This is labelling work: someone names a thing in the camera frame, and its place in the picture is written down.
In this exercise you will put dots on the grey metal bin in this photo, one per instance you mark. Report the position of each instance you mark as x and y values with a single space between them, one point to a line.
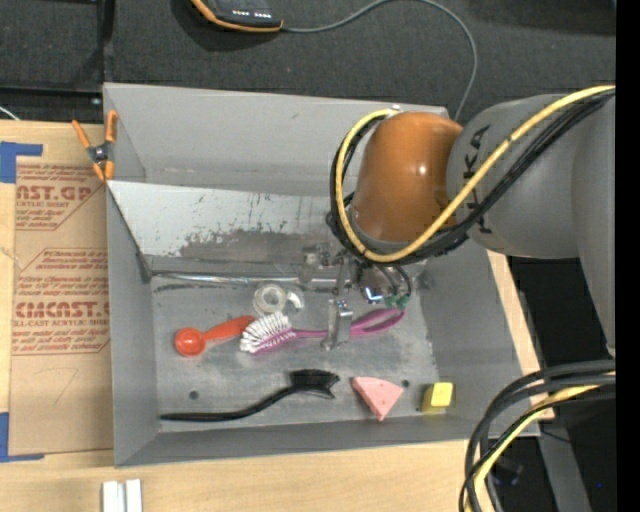
210 380

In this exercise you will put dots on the purple brush white bristles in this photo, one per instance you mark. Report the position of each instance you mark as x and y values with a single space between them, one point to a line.
265 336

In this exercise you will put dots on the brown cardboard board red print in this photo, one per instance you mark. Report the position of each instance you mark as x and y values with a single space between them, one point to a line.
60 390

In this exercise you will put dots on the yellow sponge block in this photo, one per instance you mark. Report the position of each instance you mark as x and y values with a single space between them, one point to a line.
439 397

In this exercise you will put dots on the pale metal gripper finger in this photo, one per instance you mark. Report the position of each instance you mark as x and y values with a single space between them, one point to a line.
316 264
339 325

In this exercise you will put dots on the orange-red measuring spoon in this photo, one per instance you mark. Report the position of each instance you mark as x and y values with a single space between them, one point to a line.
189 342

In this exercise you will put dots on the pink triangular sponge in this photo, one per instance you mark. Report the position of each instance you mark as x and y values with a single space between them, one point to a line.
377 395

